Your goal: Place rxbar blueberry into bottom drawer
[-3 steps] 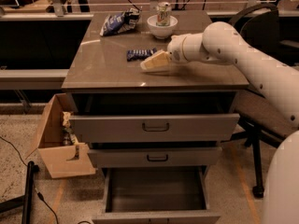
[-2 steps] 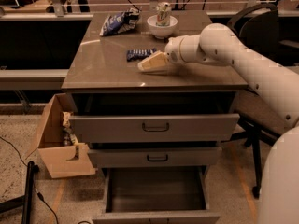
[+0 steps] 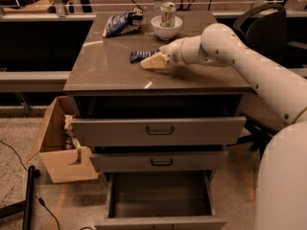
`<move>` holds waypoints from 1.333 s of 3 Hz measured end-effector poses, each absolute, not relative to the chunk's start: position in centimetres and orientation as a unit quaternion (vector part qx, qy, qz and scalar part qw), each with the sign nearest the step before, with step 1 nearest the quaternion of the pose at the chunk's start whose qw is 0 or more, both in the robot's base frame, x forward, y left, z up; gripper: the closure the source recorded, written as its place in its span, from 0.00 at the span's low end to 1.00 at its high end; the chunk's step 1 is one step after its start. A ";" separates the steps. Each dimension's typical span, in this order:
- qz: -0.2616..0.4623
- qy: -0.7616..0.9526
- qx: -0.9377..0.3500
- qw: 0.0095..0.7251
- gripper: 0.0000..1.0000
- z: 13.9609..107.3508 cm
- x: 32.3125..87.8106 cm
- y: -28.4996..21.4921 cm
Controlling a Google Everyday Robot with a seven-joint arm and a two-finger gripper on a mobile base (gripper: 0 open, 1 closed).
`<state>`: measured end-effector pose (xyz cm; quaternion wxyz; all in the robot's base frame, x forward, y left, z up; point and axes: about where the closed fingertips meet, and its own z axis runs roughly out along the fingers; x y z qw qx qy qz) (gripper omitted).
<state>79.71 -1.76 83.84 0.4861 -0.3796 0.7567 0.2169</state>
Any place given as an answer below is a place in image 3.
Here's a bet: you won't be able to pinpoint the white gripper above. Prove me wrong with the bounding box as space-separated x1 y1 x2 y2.
140 38 186 70

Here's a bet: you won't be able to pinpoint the blue rxbar blueberry bar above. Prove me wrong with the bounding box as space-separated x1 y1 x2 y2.
130 51 155 63

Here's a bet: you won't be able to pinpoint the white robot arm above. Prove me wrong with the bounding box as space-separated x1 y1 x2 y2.
141 23 307 230

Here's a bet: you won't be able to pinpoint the grey drawer cabinet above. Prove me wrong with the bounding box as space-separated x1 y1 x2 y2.
62 10 256 174

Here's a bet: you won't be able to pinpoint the grey top drawer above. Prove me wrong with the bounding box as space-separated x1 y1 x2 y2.
72 117 246 147

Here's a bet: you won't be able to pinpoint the grey drawer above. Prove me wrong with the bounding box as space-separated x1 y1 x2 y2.
90 150 228 173
72 117 246 147
95 172 225 230

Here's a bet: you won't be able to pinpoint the grey middle drawer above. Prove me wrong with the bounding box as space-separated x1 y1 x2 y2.
90 150 228 173

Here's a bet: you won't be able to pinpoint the grey bottom drawer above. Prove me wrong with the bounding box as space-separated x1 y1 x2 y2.
95 172 225 230

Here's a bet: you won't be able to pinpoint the white ceramic bowl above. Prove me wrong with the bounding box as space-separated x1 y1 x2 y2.
151 15 182 40

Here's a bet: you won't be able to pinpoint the green soda can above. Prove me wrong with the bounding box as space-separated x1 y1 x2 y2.
160 2 177 27

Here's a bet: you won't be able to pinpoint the blue white chip bag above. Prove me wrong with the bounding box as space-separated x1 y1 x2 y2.
103 9 145 37

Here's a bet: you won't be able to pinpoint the black office chair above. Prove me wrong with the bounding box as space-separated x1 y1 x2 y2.
232 4 307 155

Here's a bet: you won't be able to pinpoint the crumpled items in box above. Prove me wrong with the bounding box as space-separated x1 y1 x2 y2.
63 114 82 164

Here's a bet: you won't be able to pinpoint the brown cardboard box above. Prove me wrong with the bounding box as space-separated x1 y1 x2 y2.
27 96 99 183

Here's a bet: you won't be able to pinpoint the black stand pole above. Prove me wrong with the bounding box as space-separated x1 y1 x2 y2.
0 166 40 230

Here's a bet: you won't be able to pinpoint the black floor cable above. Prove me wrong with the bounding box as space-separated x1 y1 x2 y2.
0 139 61 230

